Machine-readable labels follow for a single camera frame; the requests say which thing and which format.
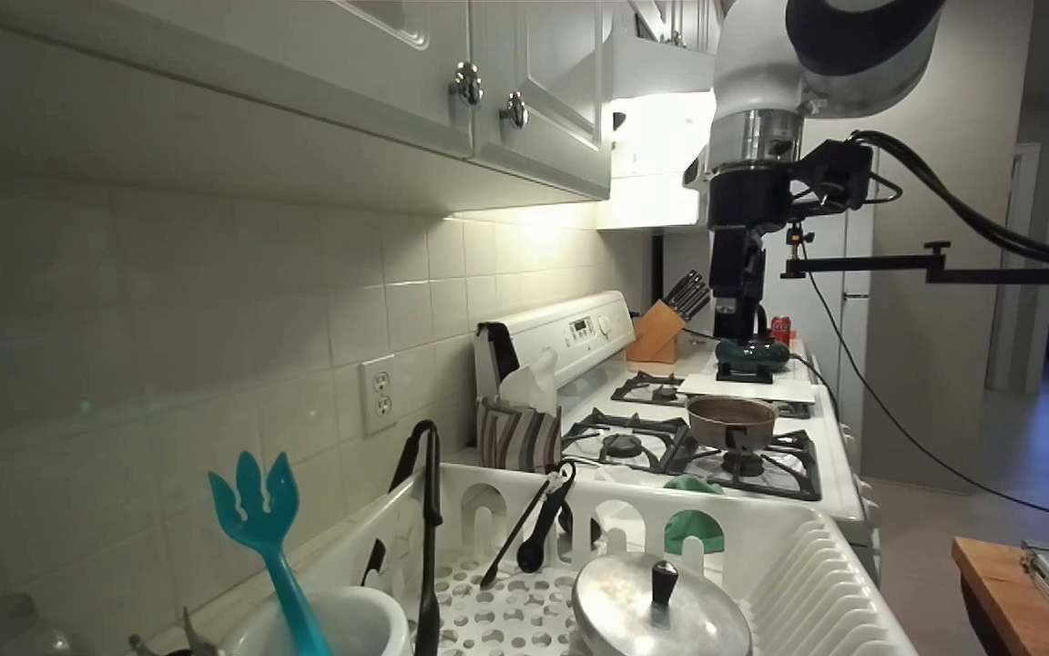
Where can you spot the dark green teapot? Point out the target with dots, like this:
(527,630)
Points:
(753,360)

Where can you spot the silver pot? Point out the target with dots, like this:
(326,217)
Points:
(731,421)

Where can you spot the white plastic dish rack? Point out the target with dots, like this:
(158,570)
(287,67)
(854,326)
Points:
(784,565)

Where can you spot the white utensil cup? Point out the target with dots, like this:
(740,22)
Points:
(358,621)

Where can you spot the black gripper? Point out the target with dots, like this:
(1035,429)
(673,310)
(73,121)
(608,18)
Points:
(740,208)

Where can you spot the white gas stove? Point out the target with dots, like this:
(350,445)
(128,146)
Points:
(563,383)

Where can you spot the white wall outlet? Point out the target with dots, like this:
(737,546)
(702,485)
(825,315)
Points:
(379,391)

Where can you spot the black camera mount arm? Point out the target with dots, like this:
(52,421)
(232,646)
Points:
(934,269)

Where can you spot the wooden table edge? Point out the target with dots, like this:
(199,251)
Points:
(1003,601)

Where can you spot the striped tissue box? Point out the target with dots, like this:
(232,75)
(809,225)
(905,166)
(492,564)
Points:
(520,429)

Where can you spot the wooden knife block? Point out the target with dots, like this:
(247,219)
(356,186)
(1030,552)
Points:
(659,326)

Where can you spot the black ladle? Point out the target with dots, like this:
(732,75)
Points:
(537,519)

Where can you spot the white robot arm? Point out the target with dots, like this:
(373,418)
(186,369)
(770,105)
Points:
(776,67)

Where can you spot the teal pasta fork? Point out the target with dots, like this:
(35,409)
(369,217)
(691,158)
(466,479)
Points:
(255,508)

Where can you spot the green towel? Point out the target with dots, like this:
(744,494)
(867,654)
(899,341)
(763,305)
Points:
(693,524)

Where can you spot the white upper cabinets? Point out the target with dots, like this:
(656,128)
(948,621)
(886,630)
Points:
(369,105)

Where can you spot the white range hood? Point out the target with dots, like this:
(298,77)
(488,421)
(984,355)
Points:
(656,106)

